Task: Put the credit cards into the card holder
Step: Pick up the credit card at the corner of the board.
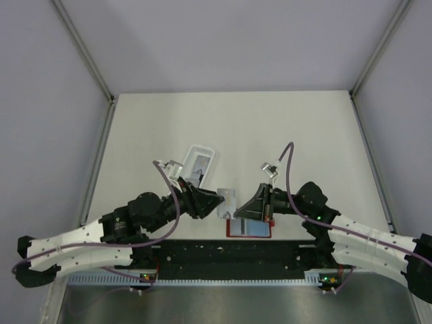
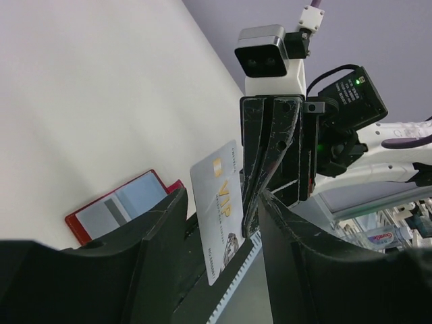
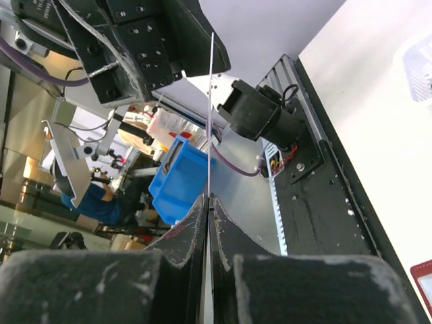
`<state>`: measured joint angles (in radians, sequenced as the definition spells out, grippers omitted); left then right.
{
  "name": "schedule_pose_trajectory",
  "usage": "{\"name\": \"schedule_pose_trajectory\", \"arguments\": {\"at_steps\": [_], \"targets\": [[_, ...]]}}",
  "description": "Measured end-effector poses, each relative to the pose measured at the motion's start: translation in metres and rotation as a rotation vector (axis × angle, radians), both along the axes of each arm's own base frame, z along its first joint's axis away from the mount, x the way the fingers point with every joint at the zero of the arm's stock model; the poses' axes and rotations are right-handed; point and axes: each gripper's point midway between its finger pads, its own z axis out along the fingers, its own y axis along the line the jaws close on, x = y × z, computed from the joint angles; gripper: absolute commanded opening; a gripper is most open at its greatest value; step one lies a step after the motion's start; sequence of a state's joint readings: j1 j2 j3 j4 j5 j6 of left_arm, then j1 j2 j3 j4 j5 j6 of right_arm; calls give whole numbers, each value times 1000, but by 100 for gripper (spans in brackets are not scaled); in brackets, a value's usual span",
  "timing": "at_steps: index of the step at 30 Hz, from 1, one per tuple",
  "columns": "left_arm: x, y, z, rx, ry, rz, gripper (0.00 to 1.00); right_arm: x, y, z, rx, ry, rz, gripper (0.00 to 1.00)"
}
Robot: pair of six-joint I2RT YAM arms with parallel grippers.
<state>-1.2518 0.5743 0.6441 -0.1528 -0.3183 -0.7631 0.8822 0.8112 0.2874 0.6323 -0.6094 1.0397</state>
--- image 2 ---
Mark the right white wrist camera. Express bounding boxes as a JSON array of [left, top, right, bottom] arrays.
[[234, 24, 312, 97]]

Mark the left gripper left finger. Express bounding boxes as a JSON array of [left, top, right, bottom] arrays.
[[1, 188, 188, 323]]

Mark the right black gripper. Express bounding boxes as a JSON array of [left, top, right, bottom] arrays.
[[240, 94, 324, 238]]

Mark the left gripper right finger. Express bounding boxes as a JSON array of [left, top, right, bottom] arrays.
[[258, 192, 431, 323]]

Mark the red leather card holder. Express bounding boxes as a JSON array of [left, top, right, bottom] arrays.
[[65, 169, 184, 245]]

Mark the silver magnetic stripe card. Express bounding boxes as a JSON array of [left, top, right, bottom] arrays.
[[76, 196, 131, 240]]

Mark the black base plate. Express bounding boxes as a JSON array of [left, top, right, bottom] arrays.
[[171, 215, 254, 324]]

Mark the plastic water bottle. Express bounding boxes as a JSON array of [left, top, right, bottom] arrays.
[[364, 225, 413, 250]]

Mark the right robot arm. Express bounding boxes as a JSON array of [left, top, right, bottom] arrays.
[[240, 59, 431, 238]]

